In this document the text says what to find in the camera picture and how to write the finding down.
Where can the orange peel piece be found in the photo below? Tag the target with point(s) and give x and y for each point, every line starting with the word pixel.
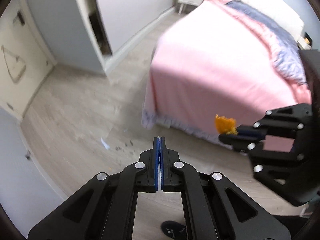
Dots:
pixel 225 125

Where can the black shoe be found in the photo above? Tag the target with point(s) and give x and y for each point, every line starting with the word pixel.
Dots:
pixel 174 230

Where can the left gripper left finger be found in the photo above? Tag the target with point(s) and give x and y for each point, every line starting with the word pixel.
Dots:
pixel 104 207

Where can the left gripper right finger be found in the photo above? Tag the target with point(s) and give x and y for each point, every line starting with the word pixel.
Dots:
pixel 214 207

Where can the white wardrobe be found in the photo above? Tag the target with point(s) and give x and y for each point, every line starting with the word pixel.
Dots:
pixel 94 35

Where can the purple floral pink quilt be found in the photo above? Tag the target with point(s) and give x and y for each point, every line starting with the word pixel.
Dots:
pixel 280 43

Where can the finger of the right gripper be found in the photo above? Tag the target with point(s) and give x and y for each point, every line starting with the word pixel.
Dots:
pixel 252 129
pixel 242 142

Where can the pink sheeted bed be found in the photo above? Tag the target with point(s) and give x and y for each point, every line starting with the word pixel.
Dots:
pixel 211 62

